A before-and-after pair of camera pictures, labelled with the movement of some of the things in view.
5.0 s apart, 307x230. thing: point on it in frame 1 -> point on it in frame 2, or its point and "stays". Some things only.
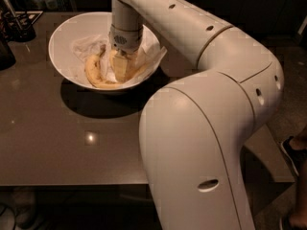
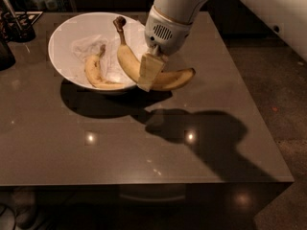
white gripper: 127,39 -> 167,35
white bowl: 82,52 stays
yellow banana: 94,72 stays
